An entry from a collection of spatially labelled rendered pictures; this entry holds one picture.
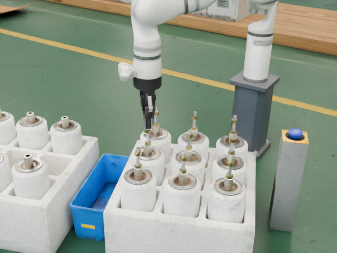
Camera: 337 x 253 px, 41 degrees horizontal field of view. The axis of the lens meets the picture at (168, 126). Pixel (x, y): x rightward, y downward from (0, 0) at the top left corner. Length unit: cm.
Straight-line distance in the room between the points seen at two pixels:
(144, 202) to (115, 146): 67
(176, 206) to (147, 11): 49
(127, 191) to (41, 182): 24
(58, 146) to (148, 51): 49
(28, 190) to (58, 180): 10
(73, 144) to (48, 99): 85
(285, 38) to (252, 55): 150
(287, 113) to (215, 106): 34
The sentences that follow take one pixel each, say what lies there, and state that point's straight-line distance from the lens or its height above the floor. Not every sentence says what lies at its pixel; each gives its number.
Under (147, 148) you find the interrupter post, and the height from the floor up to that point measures 27.
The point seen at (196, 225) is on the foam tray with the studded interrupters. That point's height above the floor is 18.
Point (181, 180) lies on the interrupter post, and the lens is 118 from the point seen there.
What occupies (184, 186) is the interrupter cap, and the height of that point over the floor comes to 25.
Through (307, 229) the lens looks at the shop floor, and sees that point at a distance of 151.
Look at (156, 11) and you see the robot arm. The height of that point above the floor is 67.
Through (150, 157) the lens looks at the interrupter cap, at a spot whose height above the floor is 25.
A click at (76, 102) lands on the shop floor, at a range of 224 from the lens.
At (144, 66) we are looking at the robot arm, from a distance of 116.
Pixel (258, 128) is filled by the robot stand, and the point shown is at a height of 12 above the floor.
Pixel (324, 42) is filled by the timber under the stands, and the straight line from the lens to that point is 309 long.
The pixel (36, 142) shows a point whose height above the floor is 20.
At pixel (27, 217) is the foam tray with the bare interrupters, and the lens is 130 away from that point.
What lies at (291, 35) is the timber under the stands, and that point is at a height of 8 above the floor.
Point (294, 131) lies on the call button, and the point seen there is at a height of 33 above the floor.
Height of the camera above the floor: 93
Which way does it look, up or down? 28 degrees down
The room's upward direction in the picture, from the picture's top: 1 degrees clockwise
